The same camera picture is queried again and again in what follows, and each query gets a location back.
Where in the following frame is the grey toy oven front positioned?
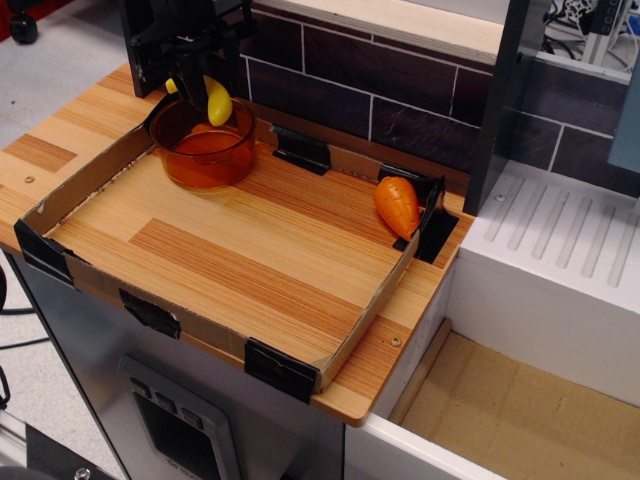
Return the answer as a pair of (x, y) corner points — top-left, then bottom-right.
(9, 256), (344, 479)

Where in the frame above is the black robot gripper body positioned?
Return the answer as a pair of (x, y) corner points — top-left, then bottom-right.
(127, 1), (257, 70)

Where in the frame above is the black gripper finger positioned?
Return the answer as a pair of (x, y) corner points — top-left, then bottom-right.
(214, 34), (240, 97)
(172, 50), (208, 111)

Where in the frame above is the dark grey vertical post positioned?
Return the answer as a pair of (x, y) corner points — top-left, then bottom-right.
(464, 0), (549, 216)

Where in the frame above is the yellow toy banana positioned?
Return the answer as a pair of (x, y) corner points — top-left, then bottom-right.
(175, 75), (233, 127)

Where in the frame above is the black chair caster wheel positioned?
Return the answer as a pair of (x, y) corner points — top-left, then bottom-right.
(7, 0), (38, 45)

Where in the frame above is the orange toy carrot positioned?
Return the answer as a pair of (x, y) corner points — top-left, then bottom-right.
(373, 176), (420, 241)

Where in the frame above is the white toy sink drainboard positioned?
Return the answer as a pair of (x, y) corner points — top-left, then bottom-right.
(447, 162), (639, 405)

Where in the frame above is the orange transparent plastic pot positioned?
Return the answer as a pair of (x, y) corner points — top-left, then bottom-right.
(148, 98), (256, 190)

